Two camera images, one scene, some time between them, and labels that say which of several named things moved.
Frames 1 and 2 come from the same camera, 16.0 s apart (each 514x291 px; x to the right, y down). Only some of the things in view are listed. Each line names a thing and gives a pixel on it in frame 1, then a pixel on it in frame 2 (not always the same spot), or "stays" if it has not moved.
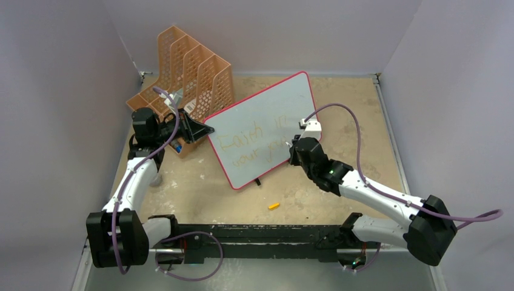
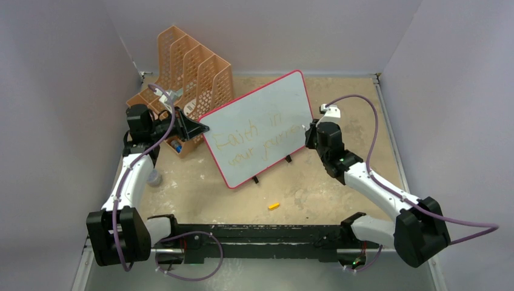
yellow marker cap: (273, 206) stays
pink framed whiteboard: (256, 134) stays
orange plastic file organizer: (202, 82) stays
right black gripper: (294, 160) to (310, 133)
